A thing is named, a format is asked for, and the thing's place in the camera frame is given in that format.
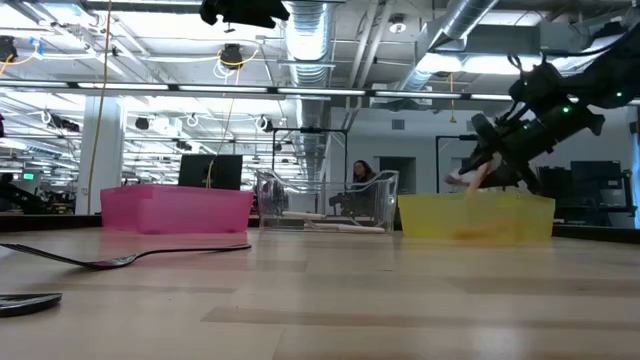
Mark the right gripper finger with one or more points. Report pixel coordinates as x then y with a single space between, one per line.
522 176
480 164

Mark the black metal fork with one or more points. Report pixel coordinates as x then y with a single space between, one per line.
112 262
30 305

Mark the person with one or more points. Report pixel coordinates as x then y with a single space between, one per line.
362 170
454 179

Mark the yellow plastic bin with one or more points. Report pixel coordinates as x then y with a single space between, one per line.
430 215

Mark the black equipment rack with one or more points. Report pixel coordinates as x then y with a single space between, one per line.
595 185

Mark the clear plastic bin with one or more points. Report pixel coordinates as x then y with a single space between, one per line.
390 200

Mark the long light strip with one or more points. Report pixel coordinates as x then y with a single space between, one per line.
320 91

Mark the round ceiling fixture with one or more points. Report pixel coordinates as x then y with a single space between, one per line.
397 28

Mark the black monitor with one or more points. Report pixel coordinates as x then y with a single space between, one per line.
200 172

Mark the white building pillar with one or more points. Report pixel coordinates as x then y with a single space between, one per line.
107 160

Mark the pink plastic bin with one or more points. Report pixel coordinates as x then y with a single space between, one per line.
175 210

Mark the green exit sign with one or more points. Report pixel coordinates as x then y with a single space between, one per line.
28 176

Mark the black metal frame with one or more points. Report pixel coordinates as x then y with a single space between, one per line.
450 136
310 130

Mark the slanted silver air duct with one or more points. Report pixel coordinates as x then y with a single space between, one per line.
450 30

